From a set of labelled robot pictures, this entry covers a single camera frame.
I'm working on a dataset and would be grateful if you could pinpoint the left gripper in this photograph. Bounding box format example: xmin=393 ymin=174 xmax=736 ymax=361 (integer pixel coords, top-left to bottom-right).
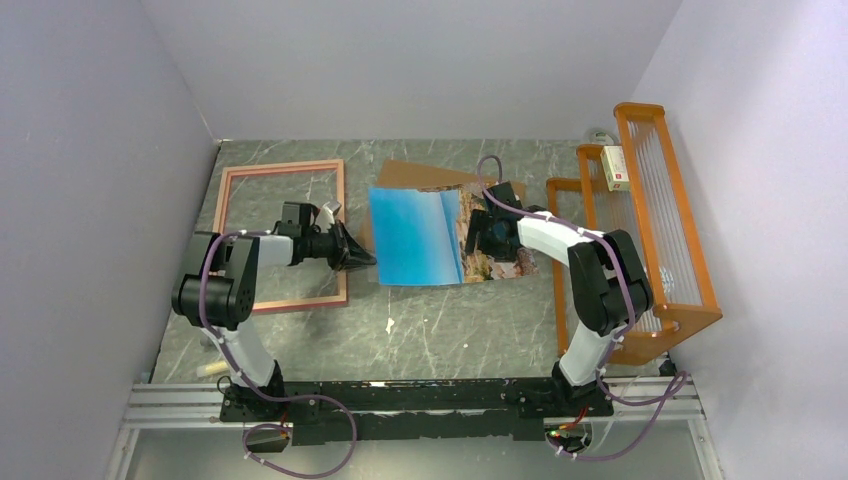
xmin=302 ymin=219 xmax=377 ymax=271

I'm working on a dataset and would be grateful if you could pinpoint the seaside landscape photo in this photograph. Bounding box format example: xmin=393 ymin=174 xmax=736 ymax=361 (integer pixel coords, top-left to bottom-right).
xmin=369 ymin=184 xmax=539 ymax=287

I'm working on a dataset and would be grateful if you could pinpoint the pink wooden picture frame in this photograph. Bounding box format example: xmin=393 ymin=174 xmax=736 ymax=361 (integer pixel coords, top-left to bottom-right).
xmin=213 ymin=159 xmax=348 ymax=314

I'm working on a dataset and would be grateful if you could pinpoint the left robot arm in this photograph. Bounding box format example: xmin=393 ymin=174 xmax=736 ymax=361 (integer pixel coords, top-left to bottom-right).
xmin=171 ymin=201 xmax=377 ymax=420

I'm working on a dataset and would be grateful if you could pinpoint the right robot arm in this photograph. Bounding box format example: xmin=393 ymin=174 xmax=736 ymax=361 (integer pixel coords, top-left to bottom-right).
xmin=465 ymin=182 xmax=653 ymax=415

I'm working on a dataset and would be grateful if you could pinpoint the small white red box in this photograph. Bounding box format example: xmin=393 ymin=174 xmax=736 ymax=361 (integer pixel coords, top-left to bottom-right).
xmin=600 ymin=145 xmax=630 ymax=192

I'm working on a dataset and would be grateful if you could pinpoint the orange wooden rack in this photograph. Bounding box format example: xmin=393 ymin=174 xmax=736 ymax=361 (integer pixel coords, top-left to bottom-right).
xmin=546 ymin=102 xmax=723 ymax=366

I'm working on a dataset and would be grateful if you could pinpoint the white blue can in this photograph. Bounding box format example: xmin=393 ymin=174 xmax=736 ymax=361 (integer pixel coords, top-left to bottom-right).
xmin=660 ymin=266 xmax=675 ymax=298

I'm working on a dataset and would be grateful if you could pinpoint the yellow orange marker tube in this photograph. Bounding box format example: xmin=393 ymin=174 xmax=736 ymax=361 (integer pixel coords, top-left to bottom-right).
xmin=195 ymin=361 xmax=229 ymax=378

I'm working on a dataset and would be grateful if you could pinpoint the white round wall object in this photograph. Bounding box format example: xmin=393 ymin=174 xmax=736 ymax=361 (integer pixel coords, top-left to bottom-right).
xmin=587 ymin=129 xmax=617 ymax=146

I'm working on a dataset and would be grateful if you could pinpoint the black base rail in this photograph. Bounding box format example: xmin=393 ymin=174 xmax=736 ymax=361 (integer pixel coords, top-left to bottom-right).
xmin=219 ymin=377 xmax=614 ymax=446

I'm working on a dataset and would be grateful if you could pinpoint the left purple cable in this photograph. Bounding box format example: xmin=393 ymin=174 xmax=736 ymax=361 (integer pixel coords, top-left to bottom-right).
xmin=197 ymin=228 xmax=359 ymax=480

